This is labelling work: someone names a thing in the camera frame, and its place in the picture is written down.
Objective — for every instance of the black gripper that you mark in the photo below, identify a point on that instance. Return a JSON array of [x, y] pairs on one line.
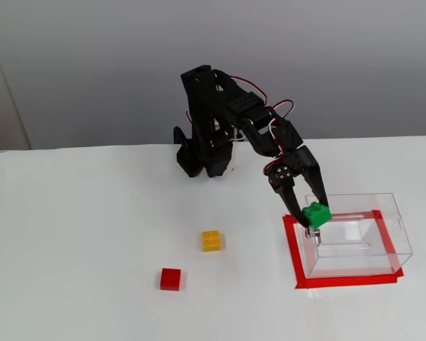
[[299, 165]]

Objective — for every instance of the yellow lego brick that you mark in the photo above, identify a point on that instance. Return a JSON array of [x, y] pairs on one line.
[[213, 241]]

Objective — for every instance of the black table clamp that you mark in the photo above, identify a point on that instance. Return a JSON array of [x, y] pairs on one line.
[[179, 136]]

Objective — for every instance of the green lego brick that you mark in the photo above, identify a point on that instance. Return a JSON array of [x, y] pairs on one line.
[[317, 215]]

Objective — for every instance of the red lego brick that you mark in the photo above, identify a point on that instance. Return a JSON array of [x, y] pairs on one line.
[[170, 279]]

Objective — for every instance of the red tape square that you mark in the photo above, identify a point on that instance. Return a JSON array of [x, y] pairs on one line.
[[348, 281]]

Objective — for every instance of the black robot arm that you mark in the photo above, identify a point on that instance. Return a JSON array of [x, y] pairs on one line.
[[206, 99]]

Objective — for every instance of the silver cam lock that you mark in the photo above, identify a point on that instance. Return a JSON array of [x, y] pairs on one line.
[[317, 236]]

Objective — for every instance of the transparent plastic box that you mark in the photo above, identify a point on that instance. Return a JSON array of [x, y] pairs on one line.
[[394, 227]]

